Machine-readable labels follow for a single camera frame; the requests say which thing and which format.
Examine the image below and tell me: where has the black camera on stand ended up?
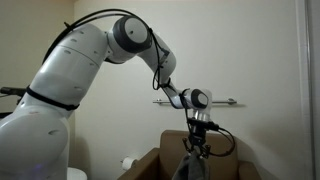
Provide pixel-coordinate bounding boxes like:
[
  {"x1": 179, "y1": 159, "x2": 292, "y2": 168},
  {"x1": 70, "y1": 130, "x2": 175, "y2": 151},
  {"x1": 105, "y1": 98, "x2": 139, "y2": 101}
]
[{"x1": 0, "y1": 87, "x2": 26, "y2": 98}]

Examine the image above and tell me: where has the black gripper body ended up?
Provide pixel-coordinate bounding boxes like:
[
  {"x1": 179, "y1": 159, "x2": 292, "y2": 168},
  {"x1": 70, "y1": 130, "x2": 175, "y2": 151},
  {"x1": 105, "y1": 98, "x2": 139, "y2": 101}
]
[{"x1": 187, "y1": 119, "x2": 219, "y2": 147}]

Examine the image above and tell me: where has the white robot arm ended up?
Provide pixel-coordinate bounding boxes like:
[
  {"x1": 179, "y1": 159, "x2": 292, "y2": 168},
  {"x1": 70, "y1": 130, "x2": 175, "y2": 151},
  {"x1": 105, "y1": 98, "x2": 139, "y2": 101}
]
[{"x1": 0, "y1": 16, "x2": 213, "y2": 180}]

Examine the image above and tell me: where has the brown leather armchair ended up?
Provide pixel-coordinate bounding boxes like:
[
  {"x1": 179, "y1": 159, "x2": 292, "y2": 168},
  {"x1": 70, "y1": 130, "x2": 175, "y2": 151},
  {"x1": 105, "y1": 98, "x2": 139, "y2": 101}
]
[{"x1": 118, "y1": 130, "x2": 262, "y2": 180}]

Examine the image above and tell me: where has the grey terry towel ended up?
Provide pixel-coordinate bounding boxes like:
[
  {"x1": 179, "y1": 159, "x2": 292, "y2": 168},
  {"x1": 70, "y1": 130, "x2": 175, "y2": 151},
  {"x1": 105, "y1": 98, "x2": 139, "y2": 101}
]
[{"x1": 172, "y1": 151, "x2": 210, "y2": 180}]

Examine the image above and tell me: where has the metal wall grab bar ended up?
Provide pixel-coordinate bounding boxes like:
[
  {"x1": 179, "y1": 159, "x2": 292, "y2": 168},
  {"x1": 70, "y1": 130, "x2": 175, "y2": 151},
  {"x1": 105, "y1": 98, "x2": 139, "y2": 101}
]
[{"x1": 152, "y1": 98, "x2": 238, "y2": 105}]

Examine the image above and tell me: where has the toilet paper roll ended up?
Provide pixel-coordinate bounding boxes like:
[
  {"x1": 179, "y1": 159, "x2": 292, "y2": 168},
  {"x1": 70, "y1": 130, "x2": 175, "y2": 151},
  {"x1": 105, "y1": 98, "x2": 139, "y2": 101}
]
[{"x1": 121, "y1": 157, "x2": 138, "y2": 171}]

